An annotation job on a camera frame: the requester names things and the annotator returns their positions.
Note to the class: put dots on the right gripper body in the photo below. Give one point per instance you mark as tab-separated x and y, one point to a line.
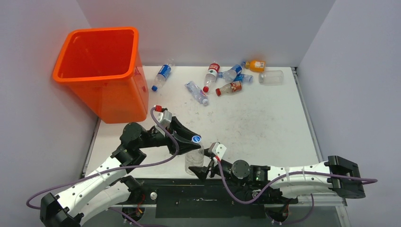
226	168

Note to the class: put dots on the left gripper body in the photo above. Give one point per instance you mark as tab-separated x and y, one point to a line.
155	139

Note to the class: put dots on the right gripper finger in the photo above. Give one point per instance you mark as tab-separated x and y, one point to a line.
200	172
209	153

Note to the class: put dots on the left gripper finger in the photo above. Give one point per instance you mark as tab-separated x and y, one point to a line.
185	145
180	130

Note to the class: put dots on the crushed clear water bottle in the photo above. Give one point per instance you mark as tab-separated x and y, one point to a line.
197	93

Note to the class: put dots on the red white label bottle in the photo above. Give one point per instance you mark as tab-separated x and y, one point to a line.
211	76

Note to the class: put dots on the orange juice bottle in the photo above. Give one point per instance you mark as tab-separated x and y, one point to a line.
255	66

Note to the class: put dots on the clear wide plastic jar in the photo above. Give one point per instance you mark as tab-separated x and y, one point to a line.
272	77

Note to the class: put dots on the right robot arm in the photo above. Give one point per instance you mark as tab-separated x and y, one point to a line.
336	175

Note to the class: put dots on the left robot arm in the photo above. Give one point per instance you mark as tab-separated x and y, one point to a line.
111	183

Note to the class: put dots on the blue label bottle near bin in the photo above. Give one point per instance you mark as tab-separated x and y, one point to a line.
162	75

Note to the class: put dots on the orange plastic bin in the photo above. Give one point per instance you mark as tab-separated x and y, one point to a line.
102	66

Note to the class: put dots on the brown label red cap bottle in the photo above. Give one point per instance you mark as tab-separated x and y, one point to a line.
229	88

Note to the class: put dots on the blue label bottle at back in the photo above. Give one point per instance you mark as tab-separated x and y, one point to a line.
230	75

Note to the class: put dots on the light blue crushed bottle back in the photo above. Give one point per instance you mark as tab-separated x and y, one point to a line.
244	78

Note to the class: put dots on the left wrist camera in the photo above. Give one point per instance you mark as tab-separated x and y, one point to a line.
163	116

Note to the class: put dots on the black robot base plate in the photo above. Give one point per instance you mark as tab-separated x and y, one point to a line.
192	198

